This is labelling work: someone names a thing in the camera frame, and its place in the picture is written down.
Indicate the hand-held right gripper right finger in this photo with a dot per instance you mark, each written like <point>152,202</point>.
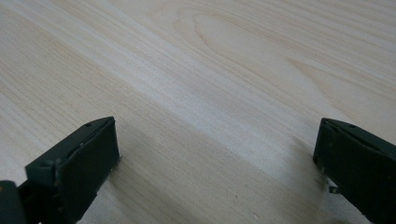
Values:
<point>358,165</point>

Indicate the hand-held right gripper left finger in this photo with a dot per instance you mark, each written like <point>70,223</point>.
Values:
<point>77,168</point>

